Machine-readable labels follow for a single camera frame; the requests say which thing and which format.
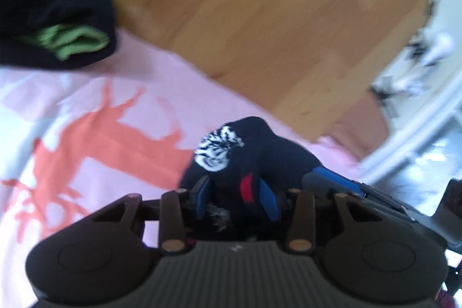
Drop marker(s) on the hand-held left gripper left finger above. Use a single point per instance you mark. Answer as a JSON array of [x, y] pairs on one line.
[[203, 194]]

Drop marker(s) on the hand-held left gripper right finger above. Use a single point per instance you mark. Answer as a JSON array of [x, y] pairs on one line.
[[269, 199]]

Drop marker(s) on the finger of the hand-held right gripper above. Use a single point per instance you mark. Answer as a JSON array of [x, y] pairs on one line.
[[335, 178]]

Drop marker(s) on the navy red white patterned sweater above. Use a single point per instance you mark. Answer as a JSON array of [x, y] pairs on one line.
[[267, 153]]

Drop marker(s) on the wooden headboard panel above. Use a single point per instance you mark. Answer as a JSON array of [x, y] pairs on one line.
[[270, 23]]

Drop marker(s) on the pink printed bed sheet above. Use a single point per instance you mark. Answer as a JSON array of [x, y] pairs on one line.
[[54, 106]]

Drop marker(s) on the black garment with green trim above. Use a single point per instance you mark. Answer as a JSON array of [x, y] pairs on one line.
[[54, 5]]

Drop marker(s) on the white window frame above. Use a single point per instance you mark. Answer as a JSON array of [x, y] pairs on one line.
[[415, 134]]

